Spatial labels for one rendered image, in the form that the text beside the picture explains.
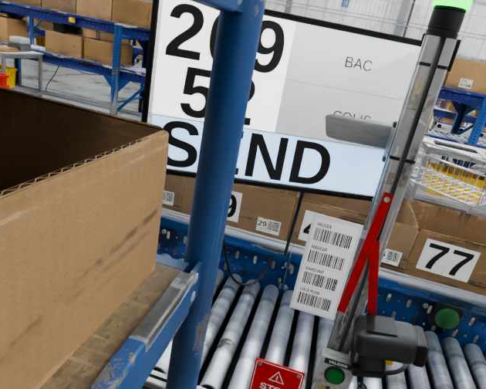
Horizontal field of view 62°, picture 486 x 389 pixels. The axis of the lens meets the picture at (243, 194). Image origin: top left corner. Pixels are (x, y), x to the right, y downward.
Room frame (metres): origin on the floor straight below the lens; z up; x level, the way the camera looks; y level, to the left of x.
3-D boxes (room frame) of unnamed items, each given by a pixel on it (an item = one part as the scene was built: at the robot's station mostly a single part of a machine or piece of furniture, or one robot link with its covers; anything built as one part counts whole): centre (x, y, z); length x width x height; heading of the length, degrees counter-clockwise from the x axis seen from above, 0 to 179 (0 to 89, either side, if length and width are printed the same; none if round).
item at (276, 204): (1.43, -0.01, 0.96); 0.39 x 0.29 x 0.17; 79
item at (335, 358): (0.62, -0.23, 0.95); 0.07 x 0.03 x 0.07; 80
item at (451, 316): (1.09, -0.69, 0.81); 0.07 x 0.01 x 0.07; 80
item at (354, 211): (1.36, -0.39, 0.97); 0.39 x 0.29 x 0.17; 80
